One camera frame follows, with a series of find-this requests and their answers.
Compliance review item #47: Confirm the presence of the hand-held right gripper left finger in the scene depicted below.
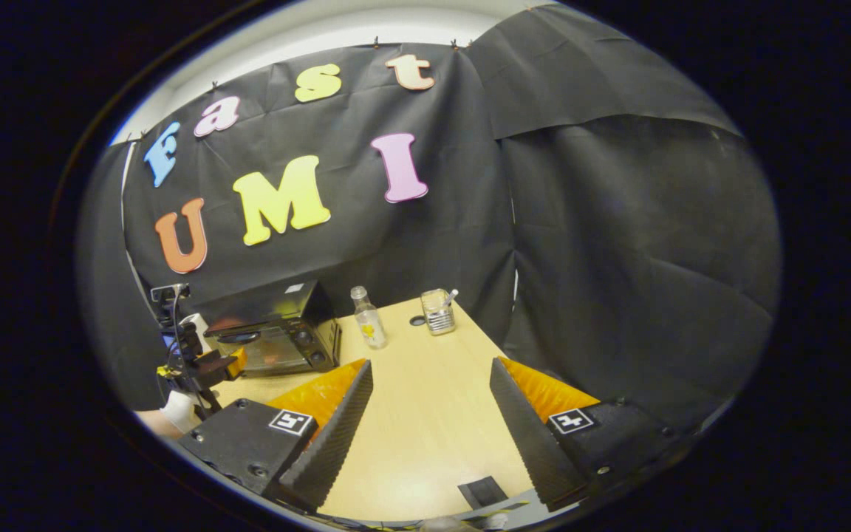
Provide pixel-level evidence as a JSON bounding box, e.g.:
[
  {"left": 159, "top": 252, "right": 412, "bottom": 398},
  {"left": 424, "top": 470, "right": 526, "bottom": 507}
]
[{"left": 178, "top": 359, "right": 375, "bottom": 514}]

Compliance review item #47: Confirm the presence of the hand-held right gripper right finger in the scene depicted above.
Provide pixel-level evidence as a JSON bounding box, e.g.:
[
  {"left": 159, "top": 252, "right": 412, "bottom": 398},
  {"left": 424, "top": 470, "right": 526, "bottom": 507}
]
[{"left": 489, "top": 356, "right": 681, "bottom": 512}]

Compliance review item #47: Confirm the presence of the black electric oven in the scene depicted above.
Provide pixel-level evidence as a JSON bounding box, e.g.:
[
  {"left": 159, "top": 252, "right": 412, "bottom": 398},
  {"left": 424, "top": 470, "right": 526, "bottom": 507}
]
[{"left": 200, "top": 279, "right": 343, "bottom": 378}]

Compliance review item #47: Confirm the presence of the white toaster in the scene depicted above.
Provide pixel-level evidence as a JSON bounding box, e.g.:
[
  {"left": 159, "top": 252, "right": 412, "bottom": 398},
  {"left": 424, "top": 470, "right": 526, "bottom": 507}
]
[{"left": 180, "top": 313, "right": 208, "bottom": 348}]

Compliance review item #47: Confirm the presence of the black table edge plate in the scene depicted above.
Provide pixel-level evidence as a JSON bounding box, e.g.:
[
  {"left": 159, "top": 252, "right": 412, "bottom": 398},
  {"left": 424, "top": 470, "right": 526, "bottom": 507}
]
[{"left": 458, "top": 477, "right": 509, "bottom": 511}]

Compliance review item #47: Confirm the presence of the clear bottle with yellow label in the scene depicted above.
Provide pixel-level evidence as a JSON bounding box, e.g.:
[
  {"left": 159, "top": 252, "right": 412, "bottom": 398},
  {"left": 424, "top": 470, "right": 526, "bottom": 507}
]
[{"left": 351, "top": 286, "right": 388, "bottom": 350}]

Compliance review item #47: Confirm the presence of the metal mesh utensil holder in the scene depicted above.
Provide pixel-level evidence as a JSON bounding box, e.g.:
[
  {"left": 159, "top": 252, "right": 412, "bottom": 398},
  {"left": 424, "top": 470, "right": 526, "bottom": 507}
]
[{"left": 420, "top": 289, "right": 457, "bottom": 336}]

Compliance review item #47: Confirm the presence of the black backdrop cloth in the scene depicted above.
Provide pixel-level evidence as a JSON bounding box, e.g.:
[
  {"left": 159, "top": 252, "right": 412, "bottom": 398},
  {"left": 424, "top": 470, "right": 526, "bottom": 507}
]
[{"left": 75, "top": 4, "right": 782, "bottom": 437}]

